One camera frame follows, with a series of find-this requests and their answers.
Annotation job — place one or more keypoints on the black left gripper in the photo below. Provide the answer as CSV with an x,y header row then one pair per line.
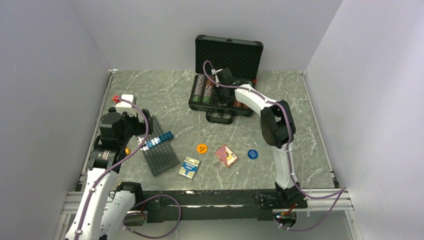
x,y
141,128

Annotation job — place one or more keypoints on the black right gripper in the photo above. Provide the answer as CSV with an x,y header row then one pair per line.
x,y
222,101

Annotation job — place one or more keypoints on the orange big blind button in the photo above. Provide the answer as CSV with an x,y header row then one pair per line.
x,y
202,148

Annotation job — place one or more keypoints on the red playing card deck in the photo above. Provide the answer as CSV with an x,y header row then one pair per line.
x,y
226,155

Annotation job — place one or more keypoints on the blue small blind button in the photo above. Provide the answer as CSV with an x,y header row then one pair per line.
x,y
252,154

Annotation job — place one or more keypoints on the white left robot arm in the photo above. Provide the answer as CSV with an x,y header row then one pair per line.
x,y
95,220

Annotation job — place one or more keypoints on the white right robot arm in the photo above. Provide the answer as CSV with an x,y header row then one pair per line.
x,y
276,123

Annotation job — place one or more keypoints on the black poker set case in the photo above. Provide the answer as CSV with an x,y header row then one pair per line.
x,y
220,65

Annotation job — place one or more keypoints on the light blue lego brick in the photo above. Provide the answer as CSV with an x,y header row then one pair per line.
x,y
153,142

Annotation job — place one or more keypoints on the dark teal lego brick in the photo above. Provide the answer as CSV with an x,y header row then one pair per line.
x,y
165,136

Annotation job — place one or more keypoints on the dark grey lego baseplate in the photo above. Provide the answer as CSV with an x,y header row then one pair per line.
x,y
162,156

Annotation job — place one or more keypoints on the blue playing card deck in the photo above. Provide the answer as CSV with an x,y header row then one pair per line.
x,y
189,167

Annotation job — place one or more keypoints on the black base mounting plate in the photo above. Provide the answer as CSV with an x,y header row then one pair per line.
x,y
189,205

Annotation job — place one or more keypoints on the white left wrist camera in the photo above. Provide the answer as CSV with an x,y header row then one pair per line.
x,y
122,104

